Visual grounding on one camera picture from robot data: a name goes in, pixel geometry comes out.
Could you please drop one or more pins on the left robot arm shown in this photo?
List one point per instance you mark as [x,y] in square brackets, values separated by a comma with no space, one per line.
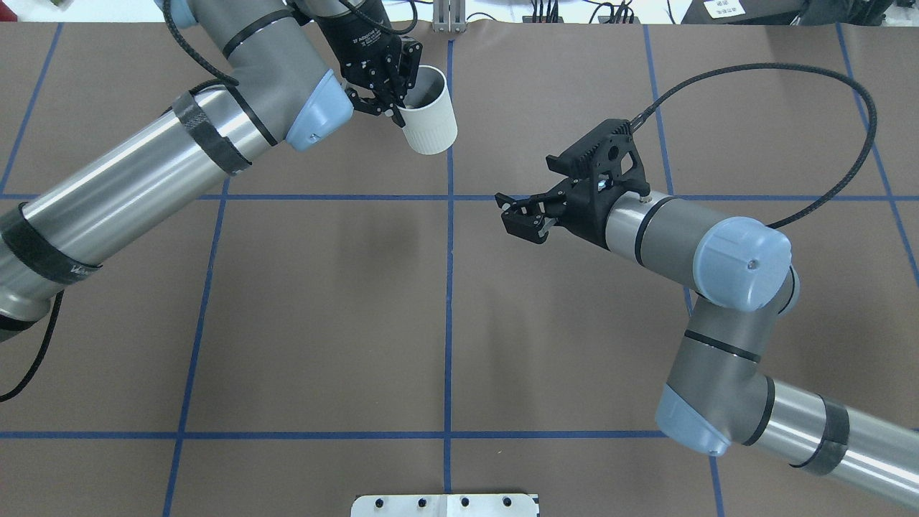
[300,69]

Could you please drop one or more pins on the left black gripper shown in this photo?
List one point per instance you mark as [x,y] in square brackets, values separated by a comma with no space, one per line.
[350,41]

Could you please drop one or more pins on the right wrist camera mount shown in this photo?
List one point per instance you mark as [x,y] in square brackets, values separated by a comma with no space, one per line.
[605,157]

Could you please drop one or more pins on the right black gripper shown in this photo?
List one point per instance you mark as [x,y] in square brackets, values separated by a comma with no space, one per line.
[583,223]

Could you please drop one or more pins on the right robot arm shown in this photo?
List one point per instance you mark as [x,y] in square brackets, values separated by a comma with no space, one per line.
[715,394]

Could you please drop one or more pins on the white ribbed mug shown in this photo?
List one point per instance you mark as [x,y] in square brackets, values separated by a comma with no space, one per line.
[430,123]

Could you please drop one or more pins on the white camera pillar with base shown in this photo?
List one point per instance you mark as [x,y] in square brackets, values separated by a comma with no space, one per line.
[468,504]

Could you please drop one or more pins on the aluminium frame post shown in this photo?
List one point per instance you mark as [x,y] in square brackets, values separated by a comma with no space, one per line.
[449,16]

